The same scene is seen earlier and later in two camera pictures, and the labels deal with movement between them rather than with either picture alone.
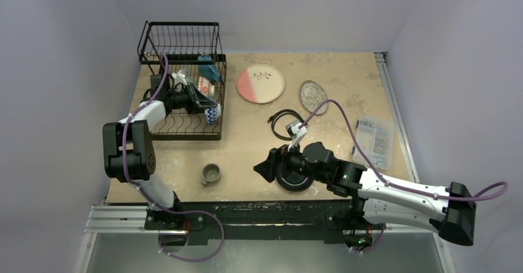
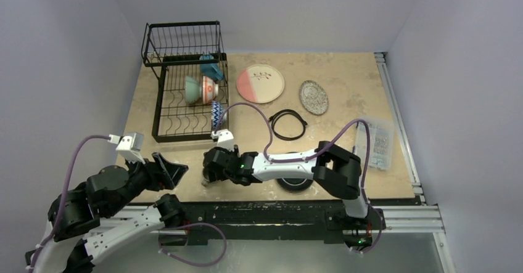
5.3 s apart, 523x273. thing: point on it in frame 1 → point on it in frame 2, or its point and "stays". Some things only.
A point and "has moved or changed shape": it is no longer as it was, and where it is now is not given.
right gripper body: x=279 y=161 → x=210 y=169
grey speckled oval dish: x=311 y=95 stays
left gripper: x=201 y=101 → x=166 y=175
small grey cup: x=211 y=172 stays
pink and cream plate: x=261 y=83 stays
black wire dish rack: x=187 y=68 stays
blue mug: x=208 y=71 stays
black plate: x=294 y=182 stays
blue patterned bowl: x=211 y=114 has moved or changed shape
